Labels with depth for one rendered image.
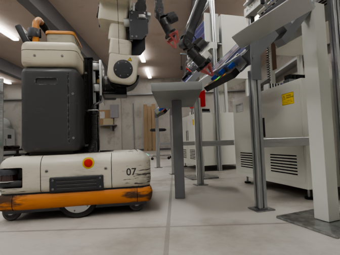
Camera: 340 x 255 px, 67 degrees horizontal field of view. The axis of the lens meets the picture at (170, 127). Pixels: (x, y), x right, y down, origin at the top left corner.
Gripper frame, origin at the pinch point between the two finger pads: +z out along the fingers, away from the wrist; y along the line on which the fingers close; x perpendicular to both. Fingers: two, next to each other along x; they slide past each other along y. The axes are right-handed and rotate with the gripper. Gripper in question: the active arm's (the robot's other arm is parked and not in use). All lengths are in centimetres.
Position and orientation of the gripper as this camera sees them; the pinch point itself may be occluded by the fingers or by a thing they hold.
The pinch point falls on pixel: (212, 74)
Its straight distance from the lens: 157.7
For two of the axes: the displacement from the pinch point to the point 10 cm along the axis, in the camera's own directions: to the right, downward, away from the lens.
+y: -2.6, 0.5, 9.6
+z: 7.0, 7.0, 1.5
